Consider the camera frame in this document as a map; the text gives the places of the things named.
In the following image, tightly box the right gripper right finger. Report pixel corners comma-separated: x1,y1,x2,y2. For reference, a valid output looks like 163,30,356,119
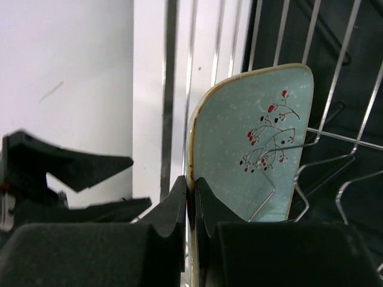
194,178,382,286

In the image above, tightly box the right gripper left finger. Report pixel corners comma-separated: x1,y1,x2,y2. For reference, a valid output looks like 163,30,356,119
1,176,187,286

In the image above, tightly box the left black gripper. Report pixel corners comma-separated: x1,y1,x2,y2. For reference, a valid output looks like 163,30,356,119
1,130,152,235

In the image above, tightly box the light green rectangular plate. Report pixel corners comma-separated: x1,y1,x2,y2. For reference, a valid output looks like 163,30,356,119
185,63,314,286

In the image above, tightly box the black drip tray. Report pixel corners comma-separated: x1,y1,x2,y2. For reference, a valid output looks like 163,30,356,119
242,1,382,267

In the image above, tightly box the metal wire dish rack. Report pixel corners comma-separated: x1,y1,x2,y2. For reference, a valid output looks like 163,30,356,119
160,0,383,279

